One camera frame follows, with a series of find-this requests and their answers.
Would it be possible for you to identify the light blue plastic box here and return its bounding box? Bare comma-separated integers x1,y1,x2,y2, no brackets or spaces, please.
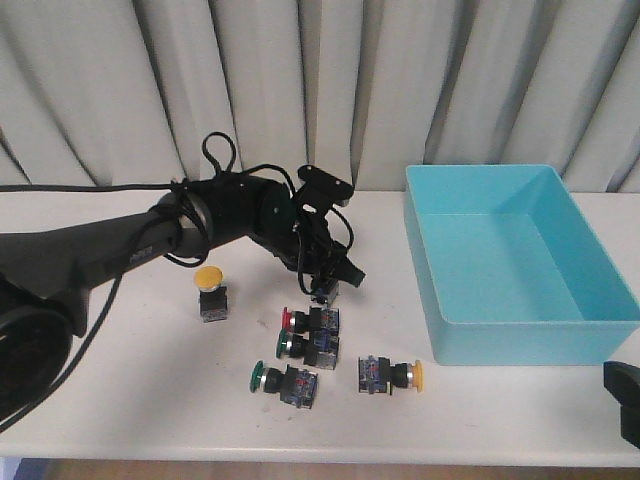
404,164,639,366

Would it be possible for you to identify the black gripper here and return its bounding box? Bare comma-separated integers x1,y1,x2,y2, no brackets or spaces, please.
269,202,366,293

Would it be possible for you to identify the lying yellow push button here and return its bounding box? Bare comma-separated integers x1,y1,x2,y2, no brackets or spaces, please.
358,355,424,395

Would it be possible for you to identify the lower lying green push button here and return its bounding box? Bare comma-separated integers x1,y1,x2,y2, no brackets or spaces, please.
249,360,319,409

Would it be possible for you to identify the lying red push button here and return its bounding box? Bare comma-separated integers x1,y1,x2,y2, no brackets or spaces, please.
281,307,340,336

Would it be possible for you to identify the lying green push button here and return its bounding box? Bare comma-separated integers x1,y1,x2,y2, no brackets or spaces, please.
249,360,319,409
275,329,340,370

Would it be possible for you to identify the red push button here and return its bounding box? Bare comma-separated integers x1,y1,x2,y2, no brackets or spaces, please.
311,278,339,307
281,307,340,336

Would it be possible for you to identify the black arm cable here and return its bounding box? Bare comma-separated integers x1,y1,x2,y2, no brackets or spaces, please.
0,130,357,434

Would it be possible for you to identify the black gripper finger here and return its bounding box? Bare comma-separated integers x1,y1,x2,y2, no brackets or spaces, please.
603,361,639,448

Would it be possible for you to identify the yellow push button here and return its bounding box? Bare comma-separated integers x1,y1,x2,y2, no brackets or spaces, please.
358,355,424,395
194,266,229,323

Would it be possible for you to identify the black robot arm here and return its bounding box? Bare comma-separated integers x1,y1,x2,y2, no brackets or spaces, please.
1,166,364,423

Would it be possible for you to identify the grey pleated curtain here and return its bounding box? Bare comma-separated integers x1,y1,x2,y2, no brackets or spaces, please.
1,1,639,193

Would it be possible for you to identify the upper lying green push button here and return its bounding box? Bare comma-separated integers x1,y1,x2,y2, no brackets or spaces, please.
275,329,340,370

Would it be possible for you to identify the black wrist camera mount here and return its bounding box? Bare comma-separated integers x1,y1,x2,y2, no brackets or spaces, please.
296,165,354,213

